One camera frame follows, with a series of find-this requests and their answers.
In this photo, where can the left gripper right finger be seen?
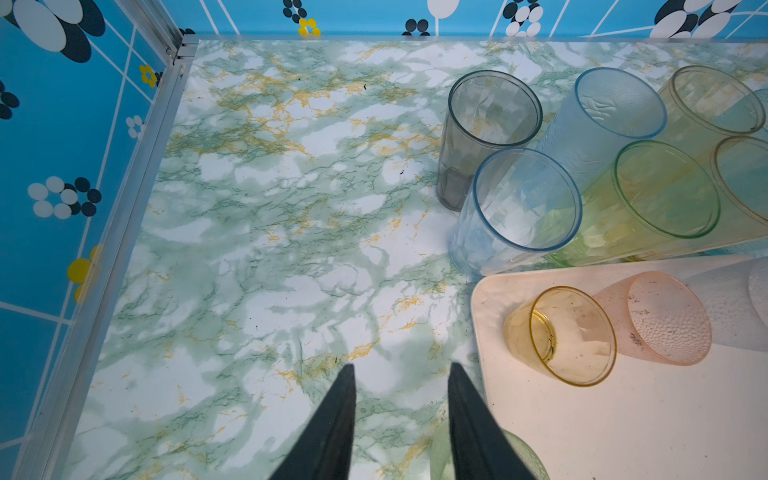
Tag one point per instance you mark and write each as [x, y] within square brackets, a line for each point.
[479, 448]

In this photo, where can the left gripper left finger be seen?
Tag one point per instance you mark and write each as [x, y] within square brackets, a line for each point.
[324, 449]

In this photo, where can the short green cup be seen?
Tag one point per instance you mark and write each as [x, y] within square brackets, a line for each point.
[441, 463]

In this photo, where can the short yellow cup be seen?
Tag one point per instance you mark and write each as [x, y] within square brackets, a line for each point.
[564, 334]

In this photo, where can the short pink textured cup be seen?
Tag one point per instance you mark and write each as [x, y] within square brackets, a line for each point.
[657, 318]

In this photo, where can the short clear frosted cup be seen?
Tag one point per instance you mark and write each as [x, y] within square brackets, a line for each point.
[735, 298]

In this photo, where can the beige plastic tray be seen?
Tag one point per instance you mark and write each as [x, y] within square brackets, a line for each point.
[646, 420]

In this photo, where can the tall light blue faceted tumbler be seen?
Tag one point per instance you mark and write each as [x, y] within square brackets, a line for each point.
[521, 205]

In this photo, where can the tall green tumbler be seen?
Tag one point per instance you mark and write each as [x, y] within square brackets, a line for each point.
[653, 195]

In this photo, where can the tall grey tumbler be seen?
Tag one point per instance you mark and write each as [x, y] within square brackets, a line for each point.
[487, 111]

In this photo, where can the tall frosted blue tumbler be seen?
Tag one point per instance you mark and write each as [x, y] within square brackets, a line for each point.
[606, 110]

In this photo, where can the tall amber tumbler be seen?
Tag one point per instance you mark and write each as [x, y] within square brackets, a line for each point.
[738, 167]

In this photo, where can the tall yellow-olive tumbler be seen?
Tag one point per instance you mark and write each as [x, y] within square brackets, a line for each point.
[705, 106]

